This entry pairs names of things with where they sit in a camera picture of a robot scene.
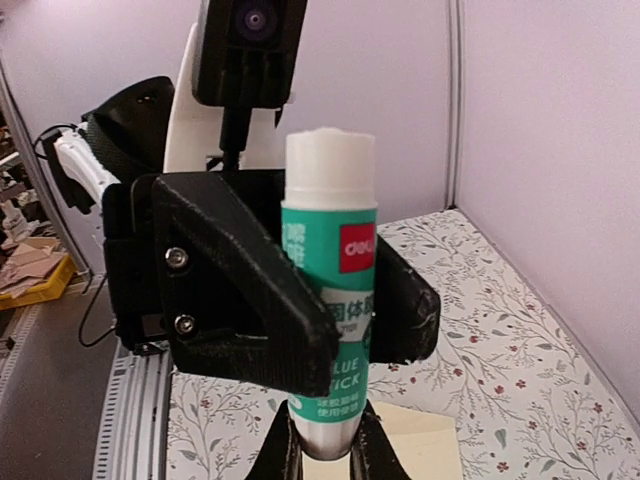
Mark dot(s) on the yellow bin with cardboard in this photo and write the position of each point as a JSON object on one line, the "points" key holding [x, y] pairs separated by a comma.
{"points": [[38, 270]]}

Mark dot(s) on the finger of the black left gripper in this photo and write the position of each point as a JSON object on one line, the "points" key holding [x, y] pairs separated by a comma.
{"points": [[405, 325]]}

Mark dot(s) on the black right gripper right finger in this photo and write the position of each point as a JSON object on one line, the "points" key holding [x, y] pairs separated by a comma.
{"points": [[372, 456]]}

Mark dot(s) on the green white glue stick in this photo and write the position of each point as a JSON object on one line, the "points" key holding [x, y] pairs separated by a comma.
{"points": [[329, 217]]}

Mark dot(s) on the left aluminium frame post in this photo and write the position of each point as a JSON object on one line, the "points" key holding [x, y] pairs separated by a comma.
{"points": [[456, 115]]}

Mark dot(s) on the floral patterned table mat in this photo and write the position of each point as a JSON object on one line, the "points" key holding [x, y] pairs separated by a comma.
{"points": [[526, 402]]}

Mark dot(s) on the cream paper envelope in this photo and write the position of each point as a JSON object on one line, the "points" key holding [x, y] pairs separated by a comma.
{"points": [[425, 443]]}

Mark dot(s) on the front aluminium rail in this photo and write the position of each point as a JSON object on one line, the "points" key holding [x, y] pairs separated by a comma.
{"points": [[73, 413]]}

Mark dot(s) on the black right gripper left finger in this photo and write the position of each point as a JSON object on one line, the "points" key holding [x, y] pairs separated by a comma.
{"points": [[280, 456]]}

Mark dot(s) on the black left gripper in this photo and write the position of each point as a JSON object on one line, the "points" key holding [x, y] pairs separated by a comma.
{"points": [[196, 258]]}

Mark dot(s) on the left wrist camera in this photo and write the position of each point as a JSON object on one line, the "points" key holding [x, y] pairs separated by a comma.
{"points": [[234, 80]]}

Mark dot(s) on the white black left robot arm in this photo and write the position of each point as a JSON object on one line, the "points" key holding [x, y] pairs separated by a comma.
{"points": [[125, 138]]}

